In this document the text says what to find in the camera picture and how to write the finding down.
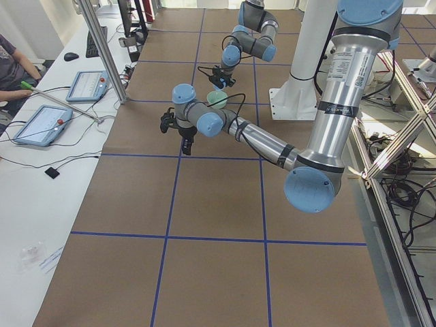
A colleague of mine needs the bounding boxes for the teach pendant tablet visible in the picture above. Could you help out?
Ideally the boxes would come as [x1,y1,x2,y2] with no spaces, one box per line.
[65,70,109,103]
[13,105,73,147]

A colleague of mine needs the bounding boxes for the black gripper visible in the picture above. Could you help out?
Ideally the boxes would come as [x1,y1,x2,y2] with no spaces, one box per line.
[178,126,197,155]
[211,69,236,89]

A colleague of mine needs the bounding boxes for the black computer mouse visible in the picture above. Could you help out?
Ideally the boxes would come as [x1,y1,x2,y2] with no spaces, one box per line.
[63,52,79,62]

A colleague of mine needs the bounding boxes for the small black square pad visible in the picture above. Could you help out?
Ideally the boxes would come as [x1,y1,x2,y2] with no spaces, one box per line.
[44,167,60,179]

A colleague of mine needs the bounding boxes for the aluminium frame post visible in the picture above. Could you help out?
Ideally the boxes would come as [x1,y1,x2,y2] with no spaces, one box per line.
[78,0,127,104]

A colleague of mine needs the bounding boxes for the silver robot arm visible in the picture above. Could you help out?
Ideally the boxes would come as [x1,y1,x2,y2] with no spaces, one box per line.
[208,1,279,90]
[160,1,403,213]

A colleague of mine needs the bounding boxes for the light blue plastic cup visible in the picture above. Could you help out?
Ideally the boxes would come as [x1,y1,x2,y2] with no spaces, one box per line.
[218,78,228,90]

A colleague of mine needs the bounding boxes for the clear plastic bag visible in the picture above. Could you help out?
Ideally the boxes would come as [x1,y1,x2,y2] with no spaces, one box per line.
[18,241,46,272]

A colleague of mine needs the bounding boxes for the black keyboard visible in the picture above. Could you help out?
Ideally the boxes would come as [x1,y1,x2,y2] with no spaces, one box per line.
[85,26,108,58]

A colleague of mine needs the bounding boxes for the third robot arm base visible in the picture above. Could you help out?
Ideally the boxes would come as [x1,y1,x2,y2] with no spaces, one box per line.
[403,48,435,97]

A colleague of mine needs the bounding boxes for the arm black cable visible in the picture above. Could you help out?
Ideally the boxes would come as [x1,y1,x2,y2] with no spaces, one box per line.
[204,93,294,168]
[197,32,246,82]

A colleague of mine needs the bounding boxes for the mint green bowl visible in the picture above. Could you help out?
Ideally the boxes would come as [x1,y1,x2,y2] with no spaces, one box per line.
[206,91,228,109]

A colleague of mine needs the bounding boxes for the near teach pendant tablet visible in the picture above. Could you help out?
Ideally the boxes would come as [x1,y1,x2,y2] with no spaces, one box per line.
[13,105,73,147]

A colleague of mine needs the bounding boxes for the far teach pendant tablet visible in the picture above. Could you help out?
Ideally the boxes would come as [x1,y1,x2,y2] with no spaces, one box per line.
[65,70,109,103]

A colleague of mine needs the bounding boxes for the seated person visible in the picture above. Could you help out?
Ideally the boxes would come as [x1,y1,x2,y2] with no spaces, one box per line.
[1,35,42,116]

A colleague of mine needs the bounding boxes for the aluminium side frame rack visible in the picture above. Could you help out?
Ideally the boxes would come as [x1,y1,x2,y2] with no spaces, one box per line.
[352,52,435,326]

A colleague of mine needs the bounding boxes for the metal rod on desk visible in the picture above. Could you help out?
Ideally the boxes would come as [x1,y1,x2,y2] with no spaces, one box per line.
[20,81,104,124]

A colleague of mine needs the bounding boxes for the black computer monitor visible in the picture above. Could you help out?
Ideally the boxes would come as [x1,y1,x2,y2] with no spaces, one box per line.
[117,0,149,42]

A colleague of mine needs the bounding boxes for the black box with label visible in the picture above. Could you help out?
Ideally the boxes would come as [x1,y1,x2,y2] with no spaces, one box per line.
[119,37,142,62]

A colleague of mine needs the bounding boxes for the white camera pillar mount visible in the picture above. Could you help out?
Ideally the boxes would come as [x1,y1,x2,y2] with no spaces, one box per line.
[270,0,338,121]

